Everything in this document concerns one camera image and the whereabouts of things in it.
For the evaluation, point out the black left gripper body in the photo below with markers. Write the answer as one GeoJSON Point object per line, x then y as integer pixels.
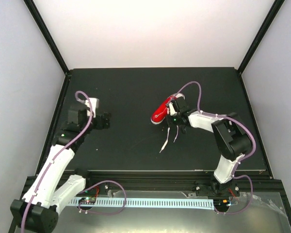
{"type": "Point", "coordinates": [99, 125]}

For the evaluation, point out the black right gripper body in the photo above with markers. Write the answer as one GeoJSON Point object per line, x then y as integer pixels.
{"type": "Point", "coordinates": [173, 123]}

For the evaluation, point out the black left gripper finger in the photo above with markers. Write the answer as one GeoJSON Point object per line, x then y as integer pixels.
{"type": "Point", "coordinates": [106, 115]}
{"type": "Point", "coordinates": [106, 124]}

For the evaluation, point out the white shoelace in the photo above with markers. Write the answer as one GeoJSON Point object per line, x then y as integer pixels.
{"type": "Point", "coordinates": [166, 141]}

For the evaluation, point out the red canvas sneaker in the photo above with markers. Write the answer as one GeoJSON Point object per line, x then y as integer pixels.
{"type": "Point", "coordinates": [160, 113]}

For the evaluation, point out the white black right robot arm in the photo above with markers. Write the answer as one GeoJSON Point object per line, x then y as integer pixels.
{"type": "Point", "coordinates": [172, 136]}

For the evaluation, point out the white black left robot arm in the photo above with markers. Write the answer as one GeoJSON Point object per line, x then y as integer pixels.
{"type": "Point", "coordinates": [39, 208]}

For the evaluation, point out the left controller circuit board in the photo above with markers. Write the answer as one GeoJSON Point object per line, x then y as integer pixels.
{"type": "Point", "coordinates": [87, 200]}

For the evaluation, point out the controller circuit board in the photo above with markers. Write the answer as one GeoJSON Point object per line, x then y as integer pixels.
{"type": "Point", "coordinates": [223, 202]}
{"type": "Point", "coordinates": [87, 200]}

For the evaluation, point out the right controller circuit board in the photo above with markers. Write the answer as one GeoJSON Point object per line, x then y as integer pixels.
{"type": "Point", "coordinates": [223, 202]}

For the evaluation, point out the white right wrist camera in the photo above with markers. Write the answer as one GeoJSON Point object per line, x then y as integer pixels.
{"type": "Point", "coordinates": [171, 111]}

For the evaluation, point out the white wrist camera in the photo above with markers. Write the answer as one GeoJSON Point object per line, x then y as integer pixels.
{"type": "Point", "coordinates": [171, 111]}
{"type": "Point", "coordinates": [94, 103]}

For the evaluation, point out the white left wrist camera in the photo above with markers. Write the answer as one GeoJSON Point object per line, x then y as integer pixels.
{"type": "Point", "coordinates": [94, 103]}

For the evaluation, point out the black frame rail left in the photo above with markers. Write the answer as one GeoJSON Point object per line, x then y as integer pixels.
{"type": "Point", "coordinates": [52, 128]}

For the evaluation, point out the black front mounting rail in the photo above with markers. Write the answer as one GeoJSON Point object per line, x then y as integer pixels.
{"type": "Point", "coordinates": [199, 182]}

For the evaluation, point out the white slotted cable duct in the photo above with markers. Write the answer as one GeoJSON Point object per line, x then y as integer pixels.
{"type": "Point", "coordinates": [204, 204]}

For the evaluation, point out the black aluminium frame post left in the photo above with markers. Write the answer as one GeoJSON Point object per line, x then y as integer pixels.
{"type": "Point", "coordinates": [46, 34]}

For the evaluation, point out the black aluminium frame post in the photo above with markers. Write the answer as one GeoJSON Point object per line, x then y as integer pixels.
{"type": "Point", "coordinates": [46, 34]}
{"type": "Point", "coordinates": [276, 6]}

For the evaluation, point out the black aluminium frame post right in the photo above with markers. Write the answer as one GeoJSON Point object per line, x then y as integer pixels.
{"type": "Point", "coordinates": [276, 6]}

